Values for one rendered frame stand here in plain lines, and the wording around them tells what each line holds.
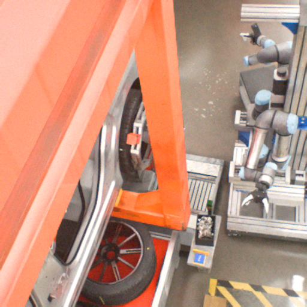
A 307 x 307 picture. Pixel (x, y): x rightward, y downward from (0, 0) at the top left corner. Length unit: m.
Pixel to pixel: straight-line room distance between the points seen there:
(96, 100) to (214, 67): 3.95
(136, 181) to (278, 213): 1.22
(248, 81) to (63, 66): 4.25
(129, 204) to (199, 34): 2.70
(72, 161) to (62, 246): 2.11
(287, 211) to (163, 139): 1.71
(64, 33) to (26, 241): 0.80
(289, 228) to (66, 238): 1.75
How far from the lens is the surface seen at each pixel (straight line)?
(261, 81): 4.99
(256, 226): 4.23
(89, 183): 3.61
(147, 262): 3.81
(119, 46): 1.86
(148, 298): 3.96
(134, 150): 3.73
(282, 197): 3.79
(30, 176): 1.24
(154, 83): 2.57
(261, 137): 3.32
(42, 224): 1.49
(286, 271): 4.34
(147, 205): 3.71
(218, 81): 5.44
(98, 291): 3.79
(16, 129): 0.69
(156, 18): 2.27
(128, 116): 3.69
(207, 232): 3.81
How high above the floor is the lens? 3.98
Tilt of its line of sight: 54 degrees down
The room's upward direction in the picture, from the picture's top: 10 degrees counter-clockwise
